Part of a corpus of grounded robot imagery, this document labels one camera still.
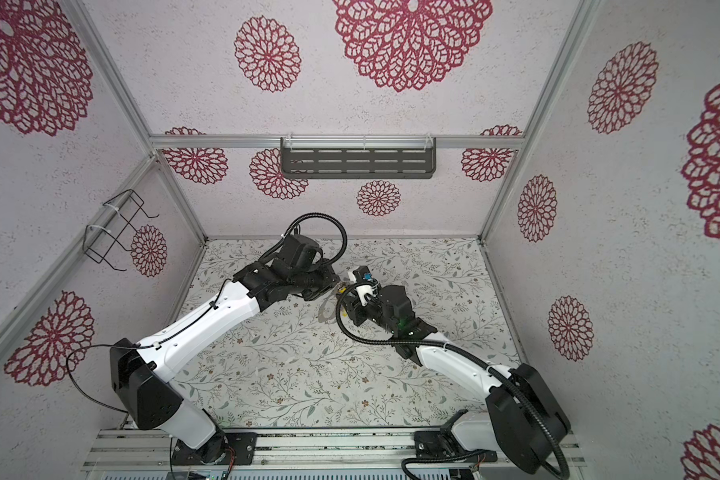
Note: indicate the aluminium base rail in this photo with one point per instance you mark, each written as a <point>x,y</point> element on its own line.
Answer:
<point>265,448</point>

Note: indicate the black wire wall basket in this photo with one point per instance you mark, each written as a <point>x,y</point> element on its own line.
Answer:
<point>99,239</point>

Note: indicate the grey slotted wall shelf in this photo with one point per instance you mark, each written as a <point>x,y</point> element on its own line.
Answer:
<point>364,159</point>

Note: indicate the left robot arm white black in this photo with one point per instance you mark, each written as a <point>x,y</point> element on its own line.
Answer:
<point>141,372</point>

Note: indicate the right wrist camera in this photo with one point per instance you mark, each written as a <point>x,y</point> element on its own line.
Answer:
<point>367,285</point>

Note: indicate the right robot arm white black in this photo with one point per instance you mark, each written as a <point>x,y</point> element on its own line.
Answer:
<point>523,420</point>

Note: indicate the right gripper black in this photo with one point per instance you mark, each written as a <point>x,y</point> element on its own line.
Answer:
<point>356,310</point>

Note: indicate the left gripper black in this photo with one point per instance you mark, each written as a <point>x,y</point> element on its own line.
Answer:
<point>331,280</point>

